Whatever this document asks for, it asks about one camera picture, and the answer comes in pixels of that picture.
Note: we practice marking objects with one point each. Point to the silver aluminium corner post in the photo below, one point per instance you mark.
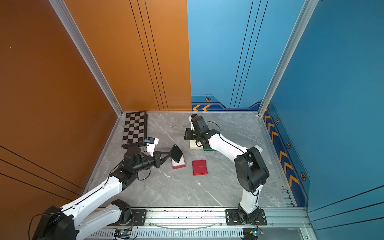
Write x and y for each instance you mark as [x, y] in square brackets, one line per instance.
[292, 43]
[75, 34]

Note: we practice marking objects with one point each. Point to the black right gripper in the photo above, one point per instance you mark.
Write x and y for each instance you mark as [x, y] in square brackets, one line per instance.
[187, 133]

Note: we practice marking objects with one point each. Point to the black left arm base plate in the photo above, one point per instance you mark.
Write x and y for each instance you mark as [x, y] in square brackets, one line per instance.
[131, 217]

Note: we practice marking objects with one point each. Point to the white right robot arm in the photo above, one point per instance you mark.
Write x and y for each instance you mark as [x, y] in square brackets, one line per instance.
[252, 172]

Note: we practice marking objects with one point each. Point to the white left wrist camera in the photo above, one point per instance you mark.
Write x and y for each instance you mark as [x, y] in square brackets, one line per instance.
[150, 144]

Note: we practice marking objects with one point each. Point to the green circuit board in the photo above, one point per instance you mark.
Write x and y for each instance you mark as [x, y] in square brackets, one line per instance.
[251, 234]
[122, 234]

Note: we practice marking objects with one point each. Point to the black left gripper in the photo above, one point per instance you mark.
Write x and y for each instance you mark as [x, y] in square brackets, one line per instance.
[157, 158]

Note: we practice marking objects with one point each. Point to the silver aluminium corner post left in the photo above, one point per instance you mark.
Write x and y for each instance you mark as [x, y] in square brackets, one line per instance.
[75, 34]

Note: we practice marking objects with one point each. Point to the green jewelry box lid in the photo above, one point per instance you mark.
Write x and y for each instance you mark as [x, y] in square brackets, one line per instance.
[207, 148]

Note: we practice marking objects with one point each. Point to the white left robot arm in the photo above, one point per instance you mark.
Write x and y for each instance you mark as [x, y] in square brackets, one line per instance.
[77, 220]

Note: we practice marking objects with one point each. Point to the white earbuds case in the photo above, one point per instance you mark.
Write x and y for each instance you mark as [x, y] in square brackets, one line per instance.
[260, 149]

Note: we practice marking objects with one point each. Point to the left green circuit board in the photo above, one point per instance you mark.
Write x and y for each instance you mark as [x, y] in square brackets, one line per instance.
[122, 234]

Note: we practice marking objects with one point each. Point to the red jewelry box base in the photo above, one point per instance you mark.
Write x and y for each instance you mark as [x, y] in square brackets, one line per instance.
[178, 165]

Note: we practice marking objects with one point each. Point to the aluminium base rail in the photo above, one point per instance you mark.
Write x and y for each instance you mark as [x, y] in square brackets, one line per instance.
[208, 222]

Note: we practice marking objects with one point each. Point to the silver aluminium corner post right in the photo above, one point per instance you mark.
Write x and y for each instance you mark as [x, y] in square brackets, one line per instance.
[292, 43]

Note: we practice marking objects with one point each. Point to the right green circuit board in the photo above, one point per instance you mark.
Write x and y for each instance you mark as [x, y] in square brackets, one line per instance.
[251, 234]

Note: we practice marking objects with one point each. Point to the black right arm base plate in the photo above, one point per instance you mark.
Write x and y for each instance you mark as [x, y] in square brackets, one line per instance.
[236, 217]

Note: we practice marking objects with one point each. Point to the cream booklet with flower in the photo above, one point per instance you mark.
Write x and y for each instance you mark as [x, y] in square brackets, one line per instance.
[195, 145]

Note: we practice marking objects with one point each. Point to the black and silver chessboard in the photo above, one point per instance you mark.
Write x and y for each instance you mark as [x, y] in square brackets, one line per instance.
[135, 129]

